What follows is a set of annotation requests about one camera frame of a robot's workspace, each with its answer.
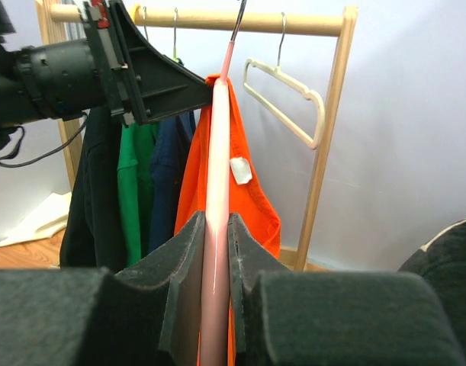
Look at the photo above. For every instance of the orange t shirt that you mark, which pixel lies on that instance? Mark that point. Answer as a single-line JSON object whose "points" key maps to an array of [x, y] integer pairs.
{"points": [[246, 195]]}

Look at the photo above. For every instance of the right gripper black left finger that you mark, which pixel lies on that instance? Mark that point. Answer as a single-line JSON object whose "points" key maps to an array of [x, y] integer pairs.
{"points": [[147, 314]]}

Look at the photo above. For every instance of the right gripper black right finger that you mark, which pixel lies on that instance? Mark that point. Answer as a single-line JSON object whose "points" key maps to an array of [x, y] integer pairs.
{"points": [[285, 317]]}

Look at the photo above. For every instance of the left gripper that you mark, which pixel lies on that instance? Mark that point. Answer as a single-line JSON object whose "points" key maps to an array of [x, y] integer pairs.
{"points": [[140, 84]]}

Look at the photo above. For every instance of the cream white cloth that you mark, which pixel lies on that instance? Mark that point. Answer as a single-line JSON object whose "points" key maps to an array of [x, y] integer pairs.
{"points": [[47, 219]]}

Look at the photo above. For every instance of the pink plastic hanger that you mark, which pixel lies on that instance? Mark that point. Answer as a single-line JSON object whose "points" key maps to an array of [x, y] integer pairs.
{"points": [[215, 288]]}

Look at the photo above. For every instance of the green t shirt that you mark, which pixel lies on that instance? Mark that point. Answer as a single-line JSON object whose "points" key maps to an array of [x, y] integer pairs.
{"points": [[135, 187]]}

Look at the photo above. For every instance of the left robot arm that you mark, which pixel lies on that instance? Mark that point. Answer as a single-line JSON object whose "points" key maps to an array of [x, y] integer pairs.
{"points": [[57, 81]]}

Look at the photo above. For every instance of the wooden clothes rack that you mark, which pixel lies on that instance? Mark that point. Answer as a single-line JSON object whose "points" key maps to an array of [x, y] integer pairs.
{"points": [[52, 14]]}

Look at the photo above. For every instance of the lime green hanger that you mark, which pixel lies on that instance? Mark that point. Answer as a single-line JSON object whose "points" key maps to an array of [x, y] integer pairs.
{"points": [[174, 47]]}

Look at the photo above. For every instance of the black printed t shirt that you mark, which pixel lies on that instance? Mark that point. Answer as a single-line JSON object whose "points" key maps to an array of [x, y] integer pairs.
{"points": [[94, 235]]}

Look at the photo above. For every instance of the navy blue t shirt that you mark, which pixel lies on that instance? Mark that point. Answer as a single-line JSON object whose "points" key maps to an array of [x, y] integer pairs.
{"points": [[167, 168]]}

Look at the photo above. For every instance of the yellow hanger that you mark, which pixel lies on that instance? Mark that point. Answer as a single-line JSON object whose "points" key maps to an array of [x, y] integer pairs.
{"points": [[138, 15]]}

